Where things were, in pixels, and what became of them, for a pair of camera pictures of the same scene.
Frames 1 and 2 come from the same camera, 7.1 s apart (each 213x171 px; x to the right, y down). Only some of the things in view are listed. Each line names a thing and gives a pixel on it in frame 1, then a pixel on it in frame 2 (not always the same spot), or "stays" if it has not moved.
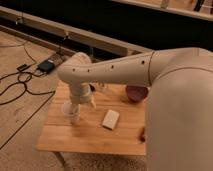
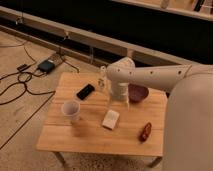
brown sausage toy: x=141 y=136 stays
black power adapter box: x=46 y=66 stays
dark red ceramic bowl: x=136 y=93 stays
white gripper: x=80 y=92 -> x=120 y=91
